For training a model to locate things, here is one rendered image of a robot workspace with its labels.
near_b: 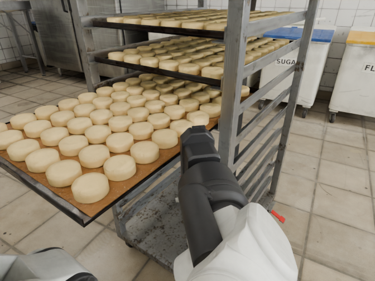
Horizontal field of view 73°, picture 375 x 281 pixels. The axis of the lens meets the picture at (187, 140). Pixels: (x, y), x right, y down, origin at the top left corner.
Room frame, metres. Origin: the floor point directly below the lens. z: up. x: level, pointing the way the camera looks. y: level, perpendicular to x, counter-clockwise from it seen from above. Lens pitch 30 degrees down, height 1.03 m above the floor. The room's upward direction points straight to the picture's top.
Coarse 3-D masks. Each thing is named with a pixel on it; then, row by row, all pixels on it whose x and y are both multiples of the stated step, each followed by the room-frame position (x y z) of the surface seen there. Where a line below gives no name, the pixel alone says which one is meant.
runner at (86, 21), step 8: (184, 8) 1.11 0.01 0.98; (192, 8) 1.16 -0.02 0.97; (200, 8) 1.21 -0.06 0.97; (80, 16) 0.73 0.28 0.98; (88, 16) 0.75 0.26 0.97; (96, 16) 0.77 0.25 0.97; (104, 16) 0.79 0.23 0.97; (112, 16) 0.81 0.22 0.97; (120, 16) 0.84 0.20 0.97; (88, 24) 0.74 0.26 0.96
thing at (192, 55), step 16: (144, 48) 0.82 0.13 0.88; (160, 48) 0.82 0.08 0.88; (176, 48) 0.83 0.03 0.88; (192, 48) 0.82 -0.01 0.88; (208, 48) 0.82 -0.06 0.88; (224, 48) 0.85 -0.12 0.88; (256, 48) 0.82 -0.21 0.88; (272, 48) 0.83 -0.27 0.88; (144, 64) 0.65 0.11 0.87; (160, 64) 0.63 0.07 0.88; (176, 64) 0.62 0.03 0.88; (192, 64) 0.61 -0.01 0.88; (208, 64) 0.63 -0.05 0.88
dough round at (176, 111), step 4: (172, 104) 0.58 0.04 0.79; (176, 104) 0.58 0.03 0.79; (164, 108) 0.56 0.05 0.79; (168, 108) 0.55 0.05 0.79; (172, 108) 0.55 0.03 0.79; (176, 108) 0.55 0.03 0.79; (180, 108) 0.55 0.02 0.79; (184, 108) 0.56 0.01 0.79; (164, 112) 0.55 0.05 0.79; (168, 112) 0.54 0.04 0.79; (172, 112) 0.53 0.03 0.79; (176, 112) 0.53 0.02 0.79; (180, 112) 0.54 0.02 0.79; (184, 112) 0.55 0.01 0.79; (172, 116) 0.53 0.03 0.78; (176, 116) 0.53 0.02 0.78; (180, 116) 0.54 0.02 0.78; (184, 116) 0.55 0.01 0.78
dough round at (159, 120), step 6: (150, 114) 0.52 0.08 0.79; (156, 114) 0.52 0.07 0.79; (162, 114) 0.52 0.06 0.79; (150, 120) 0.49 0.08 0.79; (156, 120) 0.49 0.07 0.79; (162, 120) 0.49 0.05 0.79; (168, 120) 0.50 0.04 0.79; (156, 126) 0.48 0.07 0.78; (162, 126) 0.49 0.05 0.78; (168, 126) 0.49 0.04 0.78
